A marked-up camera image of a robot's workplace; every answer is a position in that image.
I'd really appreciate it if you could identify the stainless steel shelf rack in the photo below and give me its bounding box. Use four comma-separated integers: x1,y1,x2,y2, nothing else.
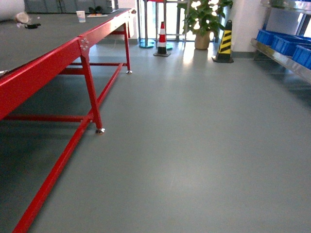
251,0,311,83

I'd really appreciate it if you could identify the red white traffic cone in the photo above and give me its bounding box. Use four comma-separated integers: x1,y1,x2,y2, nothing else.
153,21,171,57

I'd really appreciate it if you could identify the metal barrier stand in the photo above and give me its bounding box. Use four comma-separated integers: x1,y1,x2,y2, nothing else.
137,0,190,49

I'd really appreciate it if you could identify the yellow black traffic cone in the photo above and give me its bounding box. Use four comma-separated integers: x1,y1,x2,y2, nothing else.
212,20,234,63

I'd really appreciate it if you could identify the potted green plant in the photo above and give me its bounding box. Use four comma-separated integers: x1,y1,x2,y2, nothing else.
177,0,233,50

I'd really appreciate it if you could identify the white paper cup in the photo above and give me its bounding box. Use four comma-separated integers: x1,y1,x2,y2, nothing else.
76,11,86,23

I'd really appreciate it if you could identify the red frame work table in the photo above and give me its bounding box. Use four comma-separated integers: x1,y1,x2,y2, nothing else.
0,8,135,233

